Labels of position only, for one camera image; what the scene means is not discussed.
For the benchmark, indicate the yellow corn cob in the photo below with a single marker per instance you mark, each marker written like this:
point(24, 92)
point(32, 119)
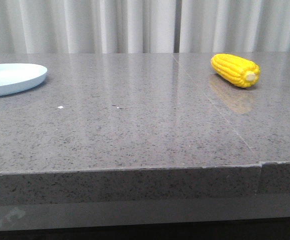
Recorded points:
point(240, 72)

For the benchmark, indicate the white round plate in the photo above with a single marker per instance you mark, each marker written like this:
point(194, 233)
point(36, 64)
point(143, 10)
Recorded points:
point(19, 77)

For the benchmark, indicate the white pleated curtain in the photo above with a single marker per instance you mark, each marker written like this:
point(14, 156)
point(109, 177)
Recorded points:
point(144, 26)

